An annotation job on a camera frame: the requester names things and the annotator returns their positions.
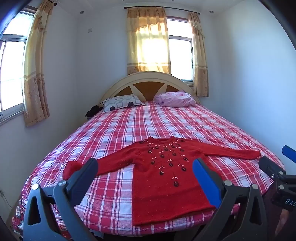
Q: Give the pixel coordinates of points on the grey patterned pillow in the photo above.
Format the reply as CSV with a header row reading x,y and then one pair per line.
x,y
120,103

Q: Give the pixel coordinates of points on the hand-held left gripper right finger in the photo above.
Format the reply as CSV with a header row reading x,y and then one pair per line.
x,y
205,180

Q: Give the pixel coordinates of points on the beige side window curtain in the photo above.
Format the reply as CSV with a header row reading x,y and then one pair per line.
x,y
34,76

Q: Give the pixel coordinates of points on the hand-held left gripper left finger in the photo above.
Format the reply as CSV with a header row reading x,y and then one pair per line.
x,y
86,174

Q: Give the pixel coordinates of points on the wide beige curtain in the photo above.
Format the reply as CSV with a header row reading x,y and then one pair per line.
x,y
148,41

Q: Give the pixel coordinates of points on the pink pillow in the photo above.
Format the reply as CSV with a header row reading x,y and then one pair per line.
x,y
174,99

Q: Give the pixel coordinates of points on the window behind headboard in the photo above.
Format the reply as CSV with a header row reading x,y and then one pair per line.
x,y
180,55

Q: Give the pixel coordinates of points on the side window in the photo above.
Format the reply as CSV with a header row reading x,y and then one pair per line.
x,y
12,69

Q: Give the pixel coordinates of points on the red knitted sweater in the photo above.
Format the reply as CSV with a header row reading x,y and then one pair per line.
x,y
159,190

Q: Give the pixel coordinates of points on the red plaid bed sheet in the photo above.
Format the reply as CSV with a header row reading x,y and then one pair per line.
x,y
148,122

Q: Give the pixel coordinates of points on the black curtain rod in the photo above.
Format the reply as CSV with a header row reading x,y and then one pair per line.
x,y
178,9

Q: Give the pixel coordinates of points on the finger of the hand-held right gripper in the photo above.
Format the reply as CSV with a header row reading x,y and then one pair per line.
x,y
290,153
271,167

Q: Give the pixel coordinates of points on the cream wooden headboard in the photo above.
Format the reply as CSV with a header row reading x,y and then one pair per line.
x,y
148,87

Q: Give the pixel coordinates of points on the dark cloth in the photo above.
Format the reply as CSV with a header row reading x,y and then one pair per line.
x,y
93,110

